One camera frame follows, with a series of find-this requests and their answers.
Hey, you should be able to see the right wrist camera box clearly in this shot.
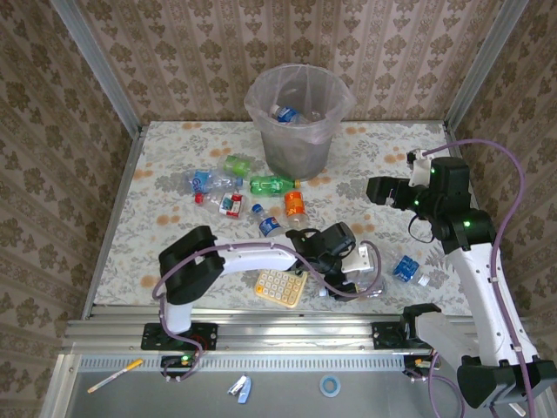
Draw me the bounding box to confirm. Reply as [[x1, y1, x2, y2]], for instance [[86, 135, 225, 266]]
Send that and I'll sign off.
[[406, 147, 435, 189]]

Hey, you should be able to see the translucent plastic bin liner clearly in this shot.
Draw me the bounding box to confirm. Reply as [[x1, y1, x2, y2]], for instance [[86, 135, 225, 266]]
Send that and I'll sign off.
[[245, 63, 357, 148]]

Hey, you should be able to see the large clear bottle blue label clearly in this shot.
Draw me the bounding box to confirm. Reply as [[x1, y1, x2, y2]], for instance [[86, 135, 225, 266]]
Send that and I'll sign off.
[[185, 167, 245, 196]]

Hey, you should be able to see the grey metal shelf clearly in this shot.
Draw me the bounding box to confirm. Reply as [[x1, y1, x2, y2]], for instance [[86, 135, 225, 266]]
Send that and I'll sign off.
[[38, 352, 557, 418]]

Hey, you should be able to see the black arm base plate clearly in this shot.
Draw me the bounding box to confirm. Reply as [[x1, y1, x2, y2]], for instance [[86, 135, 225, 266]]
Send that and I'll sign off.
[[370, 320, 453, 352], [141, 321, 218, 352]]

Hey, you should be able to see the blue tape roll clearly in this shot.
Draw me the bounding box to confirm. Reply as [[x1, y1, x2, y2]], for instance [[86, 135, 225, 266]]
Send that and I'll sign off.
[[319, 374, 342, 398]]

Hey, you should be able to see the small circuit board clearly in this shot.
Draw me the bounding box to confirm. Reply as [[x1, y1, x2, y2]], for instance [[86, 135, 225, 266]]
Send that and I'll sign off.
[[402, 354, 439, 380], [160, 354, 202, 381]]

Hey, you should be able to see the long clear water bottle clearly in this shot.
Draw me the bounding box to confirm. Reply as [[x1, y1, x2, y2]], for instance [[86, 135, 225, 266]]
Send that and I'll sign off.
[[319, 277, 388, 303]]

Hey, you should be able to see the yellow calculator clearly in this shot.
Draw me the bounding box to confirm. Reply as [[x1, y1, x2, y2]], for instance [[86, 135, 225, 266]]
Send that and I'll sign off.
[[253, 267, 310, 309]]

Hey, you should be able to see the aluminium extrusion beam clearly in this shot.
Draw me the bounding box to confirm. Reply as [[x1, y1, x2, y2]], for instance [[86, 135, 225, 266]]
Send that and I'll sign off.
[[60, 304, 536, 354]]

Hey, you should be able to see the grey slotted cable duct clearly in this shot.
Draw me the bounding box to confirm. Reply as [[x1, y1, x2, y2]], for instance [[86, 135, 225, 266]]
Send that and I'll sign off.
[[77, 354, 408, 372]]

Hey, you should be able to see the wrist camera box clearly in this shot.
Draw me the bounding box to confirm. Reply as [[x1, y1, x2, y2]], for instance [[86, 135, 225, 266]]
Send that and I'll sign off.
[[406, 147, 435, 189], [340, 242, 376, 276]]

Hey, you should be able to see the aluminium frame post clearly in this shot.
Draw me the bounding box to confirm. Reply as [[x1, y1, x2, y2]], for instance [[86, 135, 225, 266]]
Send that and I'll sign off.
[[49, 0, 144, 134], [444, 0, 531, 130]]

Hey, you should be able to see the grey mesh waste bin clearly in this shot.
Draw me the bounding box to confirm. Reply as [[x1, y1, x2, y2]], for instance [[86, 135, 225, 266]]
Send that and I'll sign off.
[[250, 64, 352, 182]]

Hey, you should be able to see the orange label plastic bottle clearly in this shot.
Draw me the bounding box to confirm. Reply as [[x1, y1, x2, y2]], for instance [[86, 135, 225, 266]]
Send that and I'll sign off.
[[284, 190, 312, 231]]

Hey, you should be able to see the dark blue label cola bottle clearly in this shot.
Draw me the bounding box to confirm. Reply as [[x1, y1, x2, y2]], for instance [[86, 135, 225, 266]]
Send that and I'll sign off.
[[251, 202, 288, 239]]

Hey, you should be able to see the dark green bottle yellow cap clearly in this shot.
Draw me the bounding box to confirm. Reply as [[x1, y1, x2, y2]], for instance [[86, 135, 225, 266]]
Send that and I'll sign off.
[[248, 172, 303, 198]]

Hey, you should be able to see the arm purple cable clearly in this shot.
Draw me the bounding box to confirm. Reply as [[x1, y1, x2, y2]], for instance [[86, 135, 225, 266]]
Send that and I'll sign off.
[[151, 241, 384, 384], [421, 138, 540, 418]]

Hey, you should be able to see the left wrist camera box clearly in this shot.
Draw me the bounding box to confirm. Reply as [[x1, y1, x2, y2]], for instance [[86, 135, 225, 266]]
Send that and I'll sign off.
[[340, 242, 376, 276]]

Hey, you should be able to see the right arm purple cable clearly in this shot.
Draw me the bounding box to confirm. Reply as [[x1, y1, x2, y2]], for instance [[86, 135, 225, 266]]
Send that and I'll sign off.
[[421, 138, 540, 418]]

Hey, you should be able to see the yellow white pen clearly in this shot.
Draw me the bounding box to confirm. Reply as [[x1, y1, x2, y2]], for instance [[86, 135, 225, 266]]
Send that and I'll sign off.
[[86, 358, 144, 394]]

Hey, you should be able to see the blue white stapler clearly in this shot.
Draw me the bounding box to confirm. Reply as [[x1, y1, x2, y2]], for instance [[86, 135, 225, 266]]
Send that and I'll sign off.
[[227, 373, 253, 405]]

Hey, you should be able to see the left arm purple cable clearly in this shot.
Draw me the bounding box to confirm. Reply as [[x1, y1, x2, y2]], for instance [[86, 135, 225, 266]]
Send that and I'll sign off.
[[151, 241, 384, 384]]

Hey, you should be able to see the red white label bottle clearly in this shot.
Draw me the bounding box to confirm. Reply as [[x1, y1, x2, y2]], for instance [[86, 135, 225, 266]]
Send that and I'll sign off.
[[193, 190, 245, 219]]

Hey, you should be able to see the light green label bottle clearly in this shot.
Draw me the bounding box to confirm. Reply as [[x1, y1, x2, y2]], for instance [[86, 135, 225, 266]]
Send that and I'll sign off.
[[223, 154, 254, 175]]

